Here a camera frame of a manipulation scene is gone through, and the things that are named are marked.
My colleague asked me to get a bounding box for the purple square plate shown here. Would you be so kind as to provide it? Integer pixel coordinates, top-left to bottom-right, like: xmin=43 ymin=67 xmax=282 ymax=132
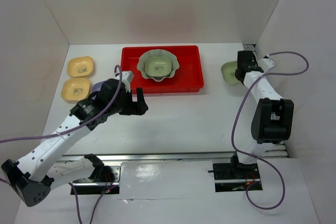
xmin=91 ymin=80 xmax=107 ymax=95

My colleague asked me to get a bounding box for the yellow square plate far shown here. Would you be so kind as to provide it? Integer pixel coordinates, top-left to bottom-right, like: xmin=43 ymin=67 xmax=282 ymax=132
xmin=67 ymin=56 xmax=94 ymax=78

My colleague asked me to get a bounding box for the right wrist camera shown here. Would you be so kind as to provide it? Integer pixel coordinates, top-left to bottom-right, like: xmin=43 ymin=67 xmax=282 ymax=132
xmin=257 ymin=55 xmax=276 ymax=73

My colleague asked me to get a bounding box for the aluminium rail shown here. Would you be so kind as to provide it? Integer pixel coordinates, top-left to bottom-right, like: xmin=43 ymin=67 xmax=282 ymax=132
xmin=58 ymin=149 xmax=289 ymax=162

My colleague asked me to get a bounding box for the purple cable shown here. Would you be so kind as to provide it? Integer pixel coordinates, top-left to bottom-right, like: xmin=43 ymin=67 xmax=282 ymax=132
xmin=231 ymin=51 xmax=310 ymax=210
xmin=0 ymin=65 xmax=123 ymax=224

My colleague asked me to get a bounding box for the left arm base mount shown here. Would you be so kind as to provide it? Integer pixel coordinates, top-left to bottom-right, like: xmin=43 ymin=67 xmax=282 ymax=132
xmin=72 ymin=163 xmax=121 ymax=195

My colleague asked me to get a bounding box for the green scalloped bowl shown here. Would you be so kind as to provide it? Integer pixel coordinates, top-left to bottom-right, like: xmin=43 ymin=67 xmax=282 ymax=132
xmin=137 ymin=49 xmax=180 ymax=82

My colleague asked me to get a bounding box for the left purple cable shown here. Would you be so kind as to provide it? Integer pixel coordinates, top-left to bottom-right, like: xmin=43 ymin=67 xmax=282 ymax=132
xmin=0 ymin=65 xmax=123 ymax=224

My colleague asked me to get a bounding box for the green square plate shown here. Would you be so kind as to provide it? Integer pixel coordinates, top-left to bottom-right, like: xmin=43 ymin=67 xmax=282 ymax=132
xmin=221 ymin=61 xmax=240 ymax=84
xmin=145 ymin=56 xmax=172 ymax=78

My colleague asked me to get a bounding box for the red plastic bin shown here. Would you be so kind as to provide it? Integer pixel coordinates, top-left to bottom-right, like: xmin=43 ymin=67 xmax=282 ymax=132
xmin=121 ymin=45 xmax=204 ymax=94

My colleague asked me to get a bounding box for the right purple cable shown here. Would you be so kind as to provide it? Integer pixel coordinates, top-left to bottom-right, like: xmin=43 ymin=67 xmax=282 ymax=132
xmin=231 ymin=51 xmax=310 ymax=210

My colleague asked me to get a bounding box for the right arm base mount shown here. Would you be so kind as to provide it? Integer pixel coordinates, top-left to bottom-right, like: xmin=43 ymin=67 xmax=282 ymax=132
xmin=208 ymin=163 xmax=263 ymax=193

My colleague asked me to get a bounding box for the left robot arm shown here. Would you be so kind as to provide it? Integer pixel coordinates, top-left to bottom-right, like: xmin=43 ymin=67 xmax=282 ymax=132
xmin=1 ymin=79 xmax=148 ymax=207

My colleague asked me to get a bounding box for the yellow square plate near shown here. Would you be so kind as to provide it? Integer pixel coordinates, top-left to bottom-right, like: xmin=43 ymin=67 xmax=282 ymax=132
xmin=61 ymin=78 xmax=91 ymax=102

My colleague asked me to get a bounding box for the yellow square plate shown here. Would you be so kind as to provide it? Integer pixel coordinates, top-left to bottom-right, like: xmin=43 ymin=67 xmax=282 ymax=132
xmin=61 ymin=78 xmax=91 ymax=102
xmin=67 ymin=56 xmax=94 ymax=78

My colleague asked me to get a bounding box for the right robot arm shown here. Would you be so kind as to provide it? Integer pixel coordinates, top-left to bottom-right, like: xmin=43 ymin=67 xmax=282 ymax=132
xmin=229 ymin=50 xmax=294 ymax=179

